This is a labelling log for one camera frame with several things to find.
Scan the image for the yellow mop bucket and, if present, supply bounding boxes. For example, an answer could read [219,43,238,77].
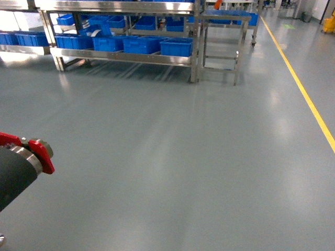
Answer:
[321,17,335,33]

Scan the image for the stainless steel shelf rack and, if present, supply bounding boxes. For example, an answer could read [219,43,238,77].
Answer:
[1,1,202,83]

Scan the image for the small stainless steel table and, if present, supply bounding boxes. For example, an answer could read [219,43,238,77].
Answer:
[198,9,260,85]

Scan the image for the blue bins on far shelf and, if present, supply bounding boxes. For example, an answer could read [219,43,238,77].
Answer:
[1,10,259,57]

